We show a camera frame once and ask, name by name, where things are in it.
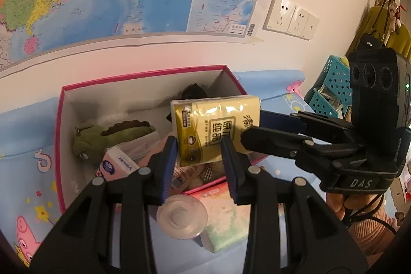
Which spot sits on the clear plastic packet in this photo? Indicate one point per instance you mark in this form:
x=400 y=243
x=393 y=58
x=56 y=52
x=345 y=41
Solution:
x=141 y=145

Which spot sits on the small white tissue pack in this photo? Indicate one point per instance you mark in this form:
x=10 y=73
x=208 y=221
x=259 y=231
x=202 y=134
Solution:
x=115 y=165

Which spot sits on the black soft cloth item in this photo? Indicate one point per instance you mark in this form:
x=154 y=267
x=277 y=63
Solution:
x=192 y=91

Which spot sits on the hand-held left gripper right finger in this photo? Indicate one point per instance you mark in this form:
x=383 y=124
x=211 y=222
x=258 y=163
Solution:
x=229 y=168

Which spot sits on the blue cartoon printed blanket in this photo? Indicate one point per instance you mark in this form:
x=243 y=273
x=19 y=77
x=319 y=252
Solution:
x=25 y=132

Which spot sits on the pink cardboard box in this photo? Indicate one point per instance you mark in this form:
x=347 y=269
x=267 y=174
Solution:
x=112 y=97

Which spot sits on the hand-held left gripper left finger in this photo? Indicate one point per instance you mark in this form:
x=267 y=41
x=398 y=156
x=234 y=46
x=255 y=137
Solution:
x=169 y=165

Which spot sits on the person's right forearm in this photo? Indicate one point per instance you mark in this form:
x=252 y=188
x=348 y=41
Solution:
x=372 y=232

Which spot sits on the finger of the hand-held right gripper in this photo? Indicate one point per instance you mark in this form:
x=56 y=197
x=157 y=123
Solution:
x=279 y=121
x=273 y=140

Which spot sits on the pastel tissue box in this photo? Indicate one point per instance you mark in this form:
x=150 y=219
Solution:
x=224 y=222

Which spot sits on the masking tape strip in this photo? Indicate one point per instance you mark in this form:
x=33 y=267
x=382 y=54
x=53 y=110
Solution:
x=256 y=40

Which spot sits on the person's right hand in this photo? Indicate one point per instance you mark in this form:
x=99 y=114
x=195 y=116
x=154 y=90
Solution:
x=337 y=206

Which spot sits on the small hanging plush toy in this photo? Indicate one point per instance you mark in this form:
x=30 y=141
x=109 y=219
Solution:
x=395 y=15

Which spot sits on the yellow tissue pack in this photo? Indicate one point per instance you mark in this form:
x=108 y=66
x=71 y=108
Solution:
x=208 y=120

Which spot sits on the white lotion pump bottle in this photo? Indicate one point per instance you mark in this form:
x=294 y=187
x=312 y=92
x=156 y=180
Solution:
x=181 y=216

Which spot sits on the green crocodile plush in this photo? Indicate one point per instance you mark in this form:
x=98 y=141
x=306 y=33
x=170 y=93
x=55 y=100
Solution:
x=96 y=140

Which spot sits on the yellow-green hanging garment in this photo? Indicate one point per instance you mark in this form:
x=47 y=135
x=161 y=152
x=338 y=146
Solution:
x=375 y=23

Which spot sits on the beige teddy bear plush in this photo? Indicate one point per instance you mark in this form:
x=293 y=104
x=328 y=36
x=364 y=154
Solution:
x=208 y=171

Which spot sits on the teal perforated basket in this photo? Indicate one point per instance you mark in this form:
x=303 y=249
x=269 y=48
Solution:
x=334 y=78

